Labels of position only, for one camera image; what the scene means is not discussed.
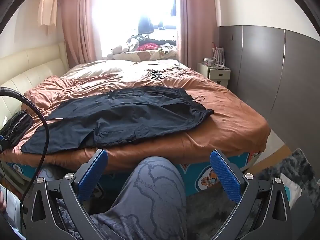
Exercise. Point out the person's left hand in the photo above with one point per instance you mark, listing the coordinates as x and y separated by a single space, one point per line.
2 202

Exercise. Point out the white power strip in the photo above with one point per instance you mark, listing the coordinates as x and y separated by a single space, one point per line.
221 66

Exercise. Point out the black pants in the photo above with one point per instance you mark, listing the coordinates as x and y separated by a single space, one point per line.
125 115

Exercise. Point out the red cloth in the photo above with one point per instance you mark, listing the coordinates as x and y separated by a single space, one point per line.
148 46

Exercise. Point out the person's leg in grey trousers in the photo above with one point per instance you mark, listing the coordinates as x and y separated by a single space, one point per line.
150 200

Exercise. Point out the white and blue bag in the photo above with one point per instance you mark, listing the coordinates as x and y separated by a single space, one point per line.
292 187

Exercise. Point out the white nightstand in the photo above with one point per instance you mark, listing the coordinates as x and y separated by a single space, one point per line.
220 75

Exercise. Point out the short cream curtain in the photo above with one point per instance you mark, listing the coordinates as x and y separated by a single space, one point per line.
47 5

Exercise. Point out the orange-brown blanket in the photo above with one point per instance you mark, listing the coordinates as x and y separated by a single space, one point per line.
225 110

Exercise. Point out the plush toys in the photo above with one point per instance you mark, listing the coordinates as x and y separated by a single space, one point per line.
125 46

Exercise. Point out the patterned beige pillows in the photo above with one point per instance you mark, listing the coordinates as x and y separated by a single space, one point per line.
112 67

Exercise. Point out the black garment heap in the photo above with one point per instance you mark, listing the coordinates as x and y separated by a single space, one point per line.
162 42

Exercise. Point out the black bag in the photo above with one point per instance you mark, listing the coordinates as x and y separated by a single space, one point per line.
20 127

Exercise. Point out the cream padded headboard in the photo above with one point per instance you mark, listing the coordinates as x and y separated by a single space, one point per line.
30 65

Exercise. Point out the dark grey wardrobe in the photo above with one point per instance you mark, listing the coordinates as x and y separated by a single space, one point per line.
275 67

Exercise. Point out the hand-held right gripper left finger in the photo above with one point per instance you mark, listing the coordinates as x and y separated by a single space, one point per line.
92 177

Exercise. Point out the large dark hanging garment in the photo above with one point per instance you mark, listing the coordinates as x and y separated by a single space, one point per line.
145 24

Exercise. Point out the small dark hanging garment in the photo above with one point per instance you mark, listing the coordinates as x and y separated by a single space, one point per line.
173 3

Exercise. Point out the small clear jar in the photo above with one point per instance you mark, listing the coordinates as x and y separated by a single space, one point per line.
207 62

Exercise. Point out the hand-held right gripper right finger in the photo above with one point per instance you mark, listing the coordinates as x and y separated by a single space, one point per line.
226 177

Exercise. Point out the pink curtain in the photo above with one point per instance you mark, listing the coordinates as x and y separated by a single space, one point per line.
80 17
197 17

